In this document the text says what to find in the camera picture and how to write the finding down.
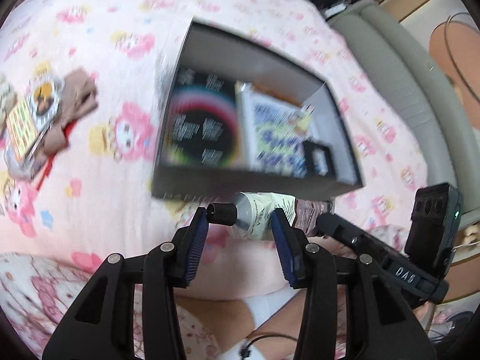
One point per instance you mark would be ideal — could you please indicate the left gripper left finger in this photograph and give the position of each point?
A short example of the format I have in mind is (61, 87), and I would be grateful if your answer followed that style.
(189, 242)

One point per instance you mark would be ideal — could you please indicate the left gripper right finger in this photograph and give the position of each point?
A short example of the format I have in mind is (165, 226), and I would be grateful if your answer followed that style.
(289, 249)

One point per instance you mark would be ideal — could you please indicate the cream tube with black cap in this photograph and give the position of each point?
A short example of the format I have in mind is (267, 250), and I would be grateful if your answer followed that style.
(248, 215)

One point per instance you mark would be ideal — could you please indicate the black booklet with rainbow ring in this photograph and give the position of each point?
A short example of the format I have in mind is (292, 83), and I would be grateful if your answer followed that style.
(202, 127)

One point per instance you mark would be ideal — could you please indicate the small black box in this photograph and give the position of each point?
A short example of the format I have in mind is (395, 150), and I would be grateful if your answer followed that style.
(318, 159)

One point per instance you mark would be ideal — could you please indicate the pink cartoon print blanket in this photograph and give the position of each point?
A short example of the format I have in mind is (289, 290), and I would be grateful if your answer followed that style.
(97, 198)

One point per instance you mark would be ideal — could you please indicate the white blue patterned packet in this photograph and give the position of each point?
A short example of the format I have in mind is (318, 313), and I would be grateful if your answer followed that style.
(273, 132)

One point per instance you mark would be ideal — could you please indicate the grey green sofa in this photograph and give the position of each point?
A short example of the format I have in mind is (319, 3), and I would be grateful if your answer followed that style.
(405, 75)

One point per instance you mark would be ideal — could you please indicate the black cardboard storage box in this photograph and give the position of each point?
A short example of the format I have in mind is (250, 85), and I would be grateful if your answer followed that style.
(239, 117)

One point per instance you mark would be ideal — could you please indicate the red envelope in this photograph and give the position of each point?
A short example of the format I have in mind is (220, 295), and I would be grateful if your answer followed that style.
(50, 161)

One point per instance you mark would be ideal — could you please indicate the taupe fabric garment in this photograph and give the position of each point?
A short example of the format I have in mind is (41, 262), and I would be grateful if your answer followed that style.
(78, 99)

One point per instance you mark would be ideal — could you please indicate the clear plastic sticker package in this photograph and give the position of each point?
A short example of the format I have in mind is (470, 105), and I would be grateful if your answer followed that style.
(30, 120)

